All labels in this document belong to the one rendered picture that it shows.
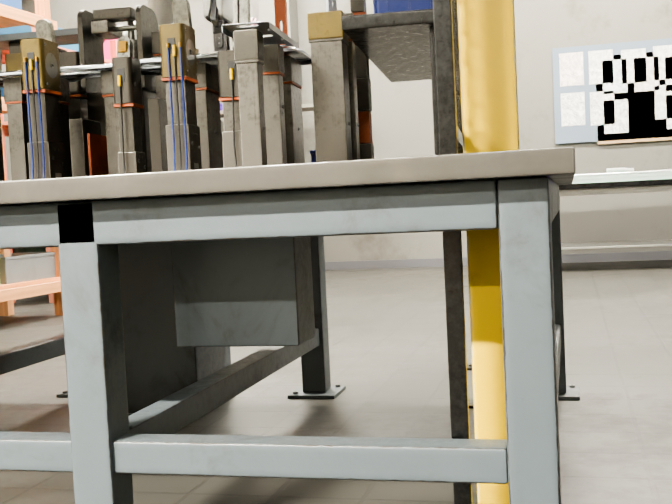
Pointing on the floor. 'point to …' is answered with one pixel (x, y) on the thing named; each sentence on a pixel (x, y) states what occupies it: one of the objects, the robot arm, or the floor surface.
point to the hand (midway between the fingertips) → (221, 43)
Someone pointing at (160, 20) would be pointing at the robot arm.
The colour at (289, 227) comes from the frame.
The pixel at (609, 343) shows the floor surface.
